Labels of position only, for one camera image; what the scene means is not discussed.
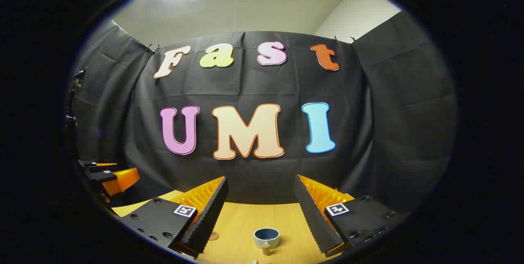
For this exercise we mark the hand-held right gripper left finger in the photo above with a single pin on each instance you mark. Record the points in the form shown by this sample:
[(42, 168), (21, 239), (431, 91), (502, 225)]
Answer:
[(208, 219)]

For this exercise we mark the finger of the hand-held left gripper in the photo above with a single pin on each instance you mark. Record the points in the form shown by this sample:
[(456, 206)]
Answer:
[(92, 167), (123, 180)]

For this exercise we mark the black backdrop cloth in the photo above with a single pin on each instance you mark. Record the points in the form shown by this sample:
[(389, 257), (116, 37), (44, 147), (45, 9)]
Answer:
[(245, 88)]

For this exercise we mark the wooden desktop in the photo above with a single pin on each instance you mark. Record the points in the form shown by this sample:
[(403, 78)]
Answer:
[(237, 223)]

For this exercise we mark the round cork coaster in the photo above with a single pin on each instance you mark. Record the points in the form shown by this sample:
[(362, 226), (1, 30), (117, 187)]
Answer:
[(214, 236)]

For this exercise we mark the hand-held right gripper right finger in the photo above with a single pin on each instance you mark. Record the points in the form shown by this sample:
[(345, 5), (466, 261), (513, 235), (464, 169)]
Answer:
[(313, 219)]

